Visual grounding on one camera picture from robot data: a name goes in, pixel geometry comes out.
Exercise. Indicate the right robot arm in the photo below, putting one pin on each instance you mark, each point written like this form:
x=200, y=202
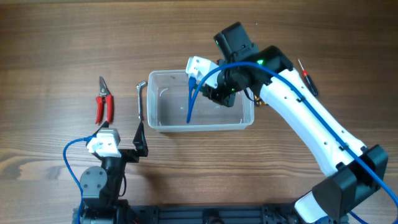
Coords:
x=353, y=171

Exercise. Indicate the silver socket wrench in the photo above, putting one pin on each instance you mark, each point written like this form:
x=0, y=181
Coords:
x=139, y=87

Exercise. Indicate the red handled pruning shears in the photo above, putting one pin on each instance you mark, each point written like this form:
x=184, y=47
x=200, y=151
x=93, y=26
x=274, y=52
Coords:
x=104, y=98

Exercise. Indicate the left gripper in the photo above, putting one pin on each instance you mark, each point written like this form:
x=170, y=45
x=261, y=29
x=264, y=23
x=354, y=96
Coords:
x=138, y=141

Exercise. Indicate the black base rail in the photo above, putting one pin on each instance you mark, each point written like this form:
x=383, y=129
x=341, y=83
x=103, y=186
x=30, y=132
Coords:
x=265, y=214

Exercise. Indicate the orange black pliers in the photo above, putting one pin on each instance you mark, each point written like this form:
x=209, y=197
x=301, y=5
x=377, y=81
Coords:
x=258, y=101

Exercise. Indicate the clear plastic container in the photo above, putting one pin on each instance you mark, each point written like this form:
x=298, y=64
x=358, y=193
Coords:
x=167, y=107

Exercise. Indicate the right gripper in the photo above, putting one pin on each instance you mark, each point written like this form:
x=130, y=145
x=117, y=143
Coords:
x=226, y=98

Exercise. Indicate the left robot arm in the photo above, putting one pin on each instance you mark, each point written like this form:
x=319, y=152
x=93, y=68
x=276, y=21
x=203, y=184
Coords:
x=102, y=187

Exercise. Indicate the black red screwdriver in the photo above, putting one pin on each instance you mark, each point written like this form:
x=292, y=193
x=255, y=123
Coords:
x=308, y=80

